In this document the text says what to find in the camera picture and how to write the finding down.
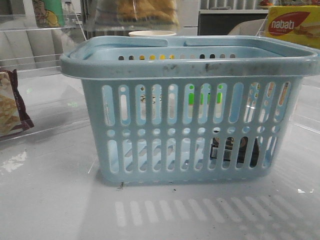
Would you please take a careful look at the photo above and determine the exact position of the green cartoon label bottle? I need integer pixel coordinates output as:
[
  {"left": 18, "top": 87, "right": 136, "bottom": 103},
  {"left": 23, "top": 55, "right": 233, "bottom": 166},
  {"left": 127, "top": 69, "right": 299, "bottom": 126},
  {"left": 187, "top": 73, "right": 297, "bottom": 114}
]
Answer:
[{"left": 32, "top": 0, "right": 65, "bottom": 28}]

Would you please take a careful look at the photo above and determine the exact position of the clear acrylic display shelf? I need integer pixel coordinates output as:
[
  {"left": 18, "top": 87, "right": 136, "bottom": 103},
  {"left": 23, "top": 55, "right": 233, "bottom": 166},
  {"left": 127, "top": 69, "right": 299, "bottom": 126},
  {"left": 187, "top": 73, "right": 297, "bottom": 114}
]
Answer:
[{"left": 0, "top": 12, "right": 87, "bottom": 150}]

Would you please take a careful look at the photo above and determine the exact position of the yellow popcorn paper bucket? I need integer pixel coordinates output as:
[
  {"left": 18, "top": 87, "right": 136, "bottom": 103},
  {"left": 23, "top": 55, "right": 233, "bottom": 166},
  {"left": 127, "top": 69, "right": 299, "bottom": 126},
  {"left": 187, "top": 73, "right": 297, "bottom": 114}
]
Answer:
[{"left": 128, "top": 30, "right": 177, "bottom": 37}]

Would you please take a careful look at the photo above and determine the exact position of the packaged bread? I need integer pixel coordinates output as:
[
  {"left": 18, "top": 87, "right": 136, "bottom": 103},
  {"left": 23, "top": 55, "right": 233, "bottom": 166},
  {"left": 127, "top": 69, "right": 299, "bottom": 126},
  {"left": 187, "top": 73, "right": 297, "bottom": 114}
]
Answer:
[{"left": 93, "top": 0, "right": 179, "bottom": 27}]

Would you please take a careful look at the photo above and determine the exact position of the grey armchair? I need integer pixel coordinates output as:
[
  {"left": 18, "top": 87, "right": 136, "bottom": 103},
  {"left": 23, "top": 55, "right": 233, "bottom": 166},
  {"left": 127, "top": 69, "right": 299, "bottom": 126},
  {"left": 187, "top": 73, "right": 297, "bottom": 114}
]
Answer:
[{"left": 228, "top": 19, "right": 265, "bottom": 36}]

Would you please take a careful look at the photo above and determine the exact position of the yellow nabati wafer box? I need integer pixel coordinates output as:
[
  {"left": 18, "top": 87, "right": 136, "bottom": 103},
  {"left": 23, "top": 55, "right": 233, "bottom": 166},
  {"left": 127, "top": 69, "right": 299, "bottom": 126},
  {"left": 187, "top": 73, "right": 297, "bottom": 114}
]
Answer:
[{"left": 263, "top": 5, "right": 320, "bottom": 49}]

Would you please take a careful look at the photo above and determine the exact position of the fruit plate on counter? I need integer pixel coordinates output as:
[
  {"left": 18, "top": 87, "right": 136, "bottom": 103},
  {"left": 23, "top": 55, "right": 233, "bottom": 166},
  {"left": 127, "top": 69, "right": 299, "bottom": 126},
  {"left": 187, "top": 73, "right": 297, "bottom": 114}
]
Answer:
[{"left": 258, "top": 0, "right": 274, "bottom": 8}]

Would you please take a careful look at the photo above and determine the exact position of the light blue plastic basket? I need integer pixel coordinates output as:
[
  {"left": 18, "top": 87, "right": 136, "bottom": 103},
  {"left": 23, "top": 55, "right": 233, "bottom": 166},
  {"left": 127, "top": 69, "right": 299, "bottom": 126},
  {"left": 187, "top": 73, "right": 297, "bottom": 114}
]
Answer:
[{"left": 60, "top": 35, "right": 320, "bottom": 183}]

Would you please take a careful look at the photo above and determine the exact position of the maroon cracker snack packet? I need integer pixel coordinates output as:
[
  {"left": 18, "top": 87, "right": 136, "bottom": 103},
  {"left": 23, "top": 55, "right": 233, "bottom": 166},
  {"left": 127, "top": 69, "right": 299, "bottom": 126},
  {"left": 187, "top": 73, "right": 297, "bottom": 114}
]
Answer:
[{"left": 0, "top": 69, "right": 34, "bottom": 138}]

